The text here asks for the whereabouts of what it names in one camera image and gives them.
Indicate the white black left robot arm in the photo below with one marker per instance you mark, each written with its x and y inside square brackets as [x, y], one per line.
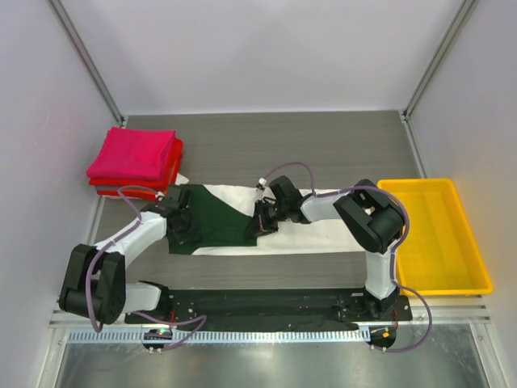
[95, 284]

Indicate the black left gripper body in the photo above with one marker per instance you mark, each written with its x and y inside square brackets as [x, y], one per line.
[184, 225]

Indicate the yellow plastic bin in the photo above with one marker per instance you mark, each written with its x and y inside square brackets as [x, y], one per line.
[440, 256]

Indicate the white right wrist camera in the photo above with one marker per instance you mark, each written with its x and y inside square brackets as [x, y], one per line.
[261, 185]

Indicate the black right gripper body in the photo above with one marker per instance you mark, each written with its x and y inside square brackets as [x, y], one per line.
[261, 222]

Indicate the folded orange t-shirt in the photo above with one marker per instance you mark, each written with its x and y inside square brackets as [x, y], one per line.
[106, 187]

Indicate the folded red t-shirt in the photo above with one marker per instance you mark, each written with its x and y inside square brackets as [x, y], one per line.
[168, 176]

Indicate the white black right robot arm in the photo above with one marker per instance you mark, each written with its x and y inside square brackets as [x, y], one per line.
[372, 218]

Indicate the white slotted cable duct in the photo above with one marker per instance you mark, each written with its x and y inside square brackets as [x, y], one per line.
[162, 336]

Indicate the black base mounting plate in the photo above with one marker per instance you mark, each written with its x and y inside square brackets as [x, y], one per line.
[340, 305]

